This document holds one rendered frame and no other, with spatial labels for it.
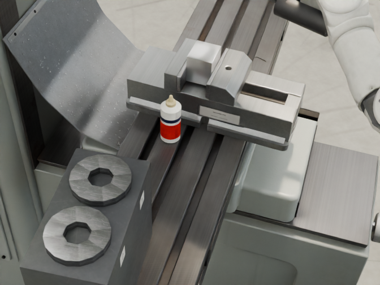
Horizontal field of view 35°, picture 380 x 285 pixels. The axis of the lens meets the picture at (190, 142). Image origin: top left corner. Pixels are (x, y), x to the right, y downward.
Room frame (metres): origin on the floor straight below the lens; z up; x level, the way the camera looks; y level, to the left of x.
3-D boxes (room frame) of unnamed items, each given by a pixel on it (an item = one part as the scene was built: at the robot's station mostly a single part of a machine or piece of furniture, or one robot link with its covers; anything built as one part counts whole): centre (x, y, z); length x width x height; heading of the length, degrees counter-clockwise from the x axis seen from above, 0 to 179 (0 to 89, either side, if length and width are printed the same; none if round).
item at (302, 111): (0.89, -0.23, 0.95); 0.04 x 0.02 x 0.02; 72
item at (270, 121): (0.95, -0.05, 0.96); 0.35 x 0.15 x 0.11; 72
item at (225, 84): (0.94, -0.07, 0.99); 0.12 x 0.06 x 0.04; 162
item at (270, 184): (0.99, -0.03, 0.76); 0.50 x 0.35 x 0.12; 75
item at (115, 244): (0.52, 0.13, 1.00); 0.22 x 0.12 x 0.20; 170
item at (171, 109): (0.85, 0.04, 0.96); 0.04 x 0.04 x 0.11
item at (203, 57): (0.96, -0.02, 1.01); 0.06 x 0.05 x 0.06; 162
